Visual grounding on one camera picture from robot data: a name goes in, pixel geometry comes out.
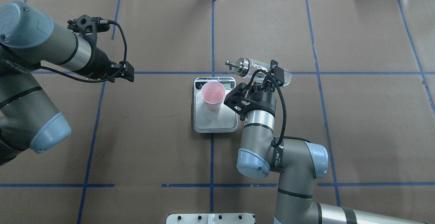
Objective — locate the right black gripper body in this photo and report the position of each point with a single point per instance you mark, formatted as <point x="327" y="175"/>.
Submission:
<point x="263" y="101"/>

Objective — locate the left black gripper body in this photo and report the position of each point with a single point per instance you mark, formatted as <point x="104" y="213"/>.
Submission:
<point x="100" y="61"/>

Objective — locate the pink paper cup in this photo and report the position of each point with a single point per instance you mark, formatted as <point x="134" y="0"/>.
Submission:
<point x="213" y="94"/>

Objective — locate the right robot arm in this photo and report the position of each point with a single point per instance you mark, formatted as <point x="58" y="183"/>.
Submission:
<point x="297" y="161"/>

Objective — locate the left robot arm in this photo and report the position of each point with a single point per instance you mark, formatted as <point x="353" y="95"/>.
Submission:
<point x="31" y="40"/>

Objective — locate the silver electronic kitchen scale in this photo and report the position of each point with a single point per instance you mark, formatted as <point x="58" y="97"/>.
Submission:
<point x="207" y="121"/>

